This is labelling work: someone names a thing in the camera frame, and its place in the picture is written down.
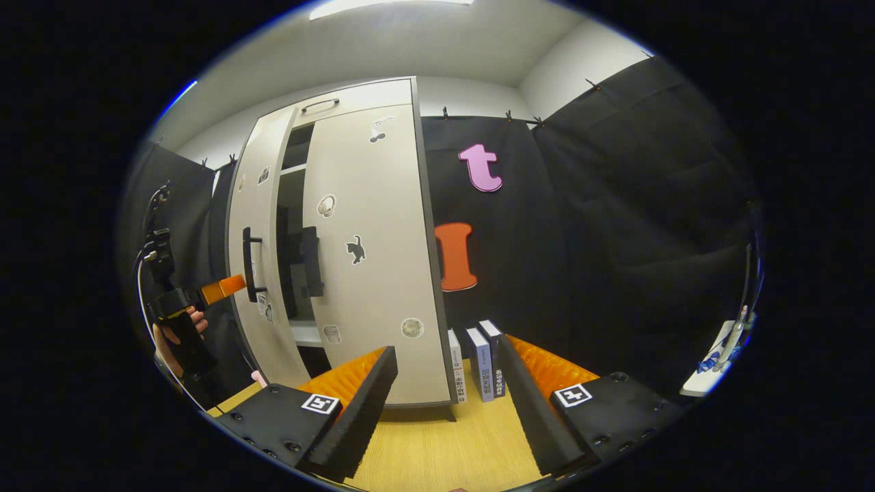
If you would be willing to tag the blue grey book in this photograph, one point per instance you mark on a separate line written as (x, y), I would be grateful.
(480, 365)

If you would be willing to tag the small blue object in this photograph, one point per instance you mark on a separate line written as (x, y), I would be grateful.
(714, 361)

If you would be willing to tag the white board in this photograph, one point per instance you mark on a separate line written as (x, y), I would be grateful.
(704, 383)

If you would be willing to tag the white and grey cabinet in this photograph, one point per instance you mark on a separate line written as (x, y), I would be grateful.
(287, 198)

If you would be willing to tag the black backdrop cloth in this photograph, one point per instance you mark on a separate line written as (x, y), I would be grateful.
(615, 239)

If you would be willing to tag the white cabinet door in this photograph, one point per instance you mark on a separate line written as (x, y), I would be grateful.
(383, 273)
(263, 205)

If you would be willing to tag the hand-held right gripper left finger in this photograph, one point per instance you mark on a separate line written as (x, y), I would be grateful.
(362, 410)

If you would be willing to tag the white drawer front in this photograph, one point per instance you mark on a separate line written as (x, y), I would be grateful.
(369, 96)

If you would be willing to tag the white book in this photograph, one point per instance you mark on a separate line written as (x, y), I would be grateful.
(456, 369)

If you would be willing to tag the small pink object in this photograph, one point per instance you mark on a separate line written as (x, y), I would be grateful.
(259, 378)

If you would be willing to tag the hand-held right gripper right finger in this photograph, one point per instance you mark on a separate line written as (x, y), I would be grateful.
(540, 417)

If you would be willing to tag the dark book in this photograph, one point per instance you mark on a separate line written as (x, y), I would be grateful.
(497, 355)

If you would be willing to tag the ceiling light panel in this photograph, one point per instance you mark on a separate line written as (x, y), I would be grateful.
(389, 7)
(179, 97)

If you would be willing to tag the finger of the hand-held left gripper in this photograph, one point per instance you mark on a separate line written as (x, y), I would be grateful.
(225, 288)

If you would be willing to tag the white cabinet shelf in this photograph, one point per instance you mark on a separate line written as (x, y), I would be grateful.
(304, 333)
(294, 168)

